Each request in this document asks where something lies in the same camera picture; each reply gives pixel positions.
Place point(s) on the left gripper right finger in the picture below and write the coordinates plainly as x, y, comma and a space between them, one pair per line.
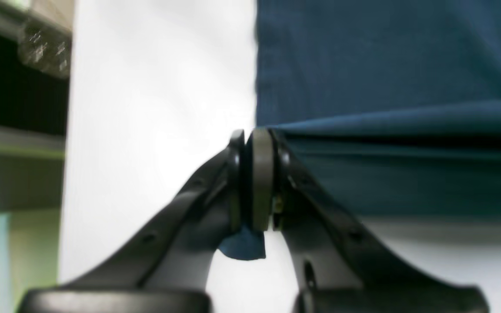
341, 267

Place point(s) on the dark blue T-shirt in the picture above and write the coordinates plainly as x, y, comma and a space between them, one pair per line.
393, 105

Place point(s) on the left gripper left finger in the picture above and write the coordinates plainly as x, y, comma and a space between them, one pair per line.
163, 268

